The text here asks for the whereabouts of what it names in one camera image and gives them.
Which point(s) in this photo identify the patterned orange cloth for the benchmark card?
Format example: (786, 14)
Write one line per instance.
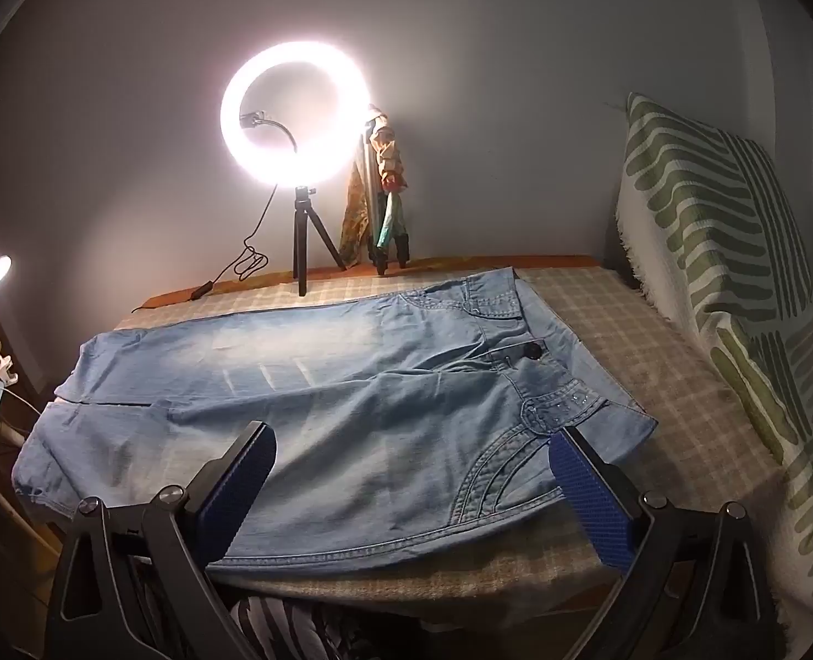
(387, 158)

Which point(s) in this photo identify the black gooseneck phone holder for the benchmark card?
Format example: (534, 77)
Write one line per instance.
(279, 122)

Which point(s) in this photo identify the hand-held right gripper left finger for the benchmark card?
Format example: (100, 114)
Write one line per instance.
(234, 495)

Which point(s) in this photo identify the orange bed sheet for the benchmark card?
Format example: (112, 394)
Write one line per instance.
(255, 282)

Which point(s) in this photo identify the green striped cushion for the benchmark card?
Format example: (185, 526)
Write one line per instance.
(716, 220)

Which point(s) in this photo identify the striped dark cloth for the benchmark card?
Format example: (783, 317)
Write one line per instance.
(289, 625)

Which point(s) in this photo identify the blue denim pants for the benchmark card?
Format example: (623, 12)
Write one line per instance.
(344, 412)

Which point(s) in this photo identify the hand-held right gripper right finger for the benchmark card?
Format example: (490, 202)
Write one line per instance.
(589, 495)

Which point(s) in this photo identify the black tripod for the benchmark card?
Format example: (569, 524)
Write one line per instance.
(303, 240)

